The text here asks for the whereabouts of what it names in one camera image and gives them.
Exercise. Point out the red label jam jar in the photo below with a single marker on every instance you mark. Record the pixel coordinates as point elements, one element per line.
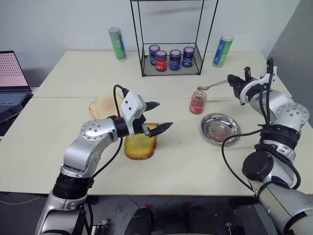
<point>161,62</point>

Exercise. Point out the blue green cylindrical canister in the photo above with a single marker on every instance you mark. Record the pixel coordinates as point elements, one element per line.
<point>223,51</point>

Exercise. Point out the pale toasted bread slice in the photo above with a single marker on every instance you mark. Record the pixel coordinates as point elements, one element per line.
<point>106,104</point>

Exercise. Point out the golden toasted bread slice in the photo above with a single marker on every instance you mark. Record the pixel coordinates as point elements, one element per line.
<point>140,148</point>

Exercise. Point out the round steel dish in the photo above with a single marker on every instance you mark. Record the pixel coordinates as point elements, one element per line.
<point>220,128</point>

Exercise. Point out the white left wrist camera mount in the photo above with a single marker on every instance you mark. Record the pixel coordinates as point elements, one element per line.
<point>130,102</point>

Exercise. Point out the blue label jam jar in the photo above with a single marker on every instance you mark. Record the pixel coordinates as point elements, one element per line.
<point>175,61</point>
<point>154,55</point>
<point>188,57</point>

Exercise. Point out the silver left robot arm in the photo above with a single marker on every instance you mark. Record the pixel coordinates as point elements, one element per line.
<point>80,147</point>

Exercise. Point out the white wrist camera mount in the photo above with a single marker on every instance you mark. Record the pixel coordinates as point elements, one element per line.
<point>253,85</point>
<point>130,102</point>

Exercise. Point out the dark laptop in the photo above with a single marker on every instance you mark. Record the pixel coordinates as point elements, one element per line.
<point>12,73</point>

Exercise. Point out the open glass jam jar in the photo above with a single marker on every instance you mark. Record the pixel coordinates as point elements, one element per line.
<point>198,102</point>

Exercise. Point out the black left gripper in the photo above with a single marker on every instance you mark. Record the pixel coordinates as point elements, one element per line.
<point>140,121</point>

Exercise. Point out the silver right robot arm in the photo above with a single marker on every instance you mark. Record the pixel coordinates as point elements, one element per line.
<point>281,171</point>

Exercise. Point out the metal spoon with jam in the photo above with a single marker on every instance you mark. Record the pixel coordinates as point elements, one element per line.
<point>215,85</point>

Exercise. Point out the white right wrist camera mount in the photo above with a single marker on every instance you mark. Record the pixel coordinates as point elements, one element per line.
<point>253,85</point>

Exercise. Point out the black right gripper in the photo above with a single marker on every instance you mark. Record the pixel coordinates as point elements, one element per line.
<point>237,91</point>

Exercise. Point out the dark rounded shape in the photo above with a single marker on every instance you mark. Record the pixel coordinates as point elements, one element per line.
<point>141,221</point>
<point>201,220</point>

